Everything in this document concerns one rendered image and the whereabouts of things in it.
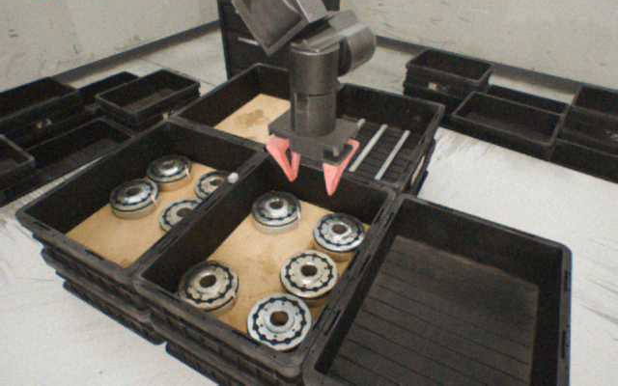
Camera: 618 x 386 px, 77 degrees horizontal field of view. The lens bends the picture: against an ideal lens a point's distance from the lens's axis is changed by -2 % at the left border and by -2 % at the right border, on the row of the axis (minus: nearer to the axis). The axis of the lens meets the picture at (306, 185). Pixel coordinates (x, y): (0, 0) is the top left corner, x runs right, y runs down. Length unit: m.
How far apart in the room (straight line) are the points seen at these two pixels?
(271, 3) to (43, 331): 0.78
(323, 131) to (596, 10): 3.35
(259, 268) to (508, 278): 0.46
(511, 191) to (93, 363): 1.10
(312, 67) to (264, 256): 0.43
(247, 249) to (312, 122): 0.38
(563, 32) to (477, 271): 3.12
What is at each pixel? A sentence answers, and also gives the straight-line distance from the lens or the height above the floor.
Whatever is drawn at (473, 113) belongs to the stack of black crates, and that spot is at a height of 0.49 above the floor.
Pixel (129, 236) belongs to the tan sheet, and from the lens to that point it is 0.88.
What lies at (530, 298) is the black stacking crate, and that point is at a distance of 0.81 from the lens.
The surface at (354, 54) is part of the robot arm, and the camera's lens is 0.49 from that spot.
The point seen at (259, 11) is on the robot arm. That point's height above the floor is 1.29.
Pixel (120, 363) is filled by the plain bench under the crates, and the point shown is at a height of 0.70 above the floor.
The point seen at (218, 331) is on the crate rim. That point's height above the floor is 0.93.
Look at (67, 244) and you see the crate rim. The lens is 0.77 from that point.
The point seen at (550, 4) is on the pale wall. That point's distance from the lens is 3.75.
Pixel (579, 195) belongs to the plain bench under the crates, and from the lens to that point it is 1.34.
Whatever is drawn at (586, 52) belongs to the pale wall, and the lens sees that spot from 3.81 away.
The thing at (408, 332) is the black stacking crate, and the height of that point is 0.83.
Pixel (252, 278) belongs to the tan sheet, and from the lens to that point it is 0.74.
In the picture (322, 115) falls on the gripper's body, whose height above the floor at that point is 1.19.
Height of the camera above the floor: 1.42
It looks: 39 degrees down
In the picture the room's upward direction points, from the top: straight up
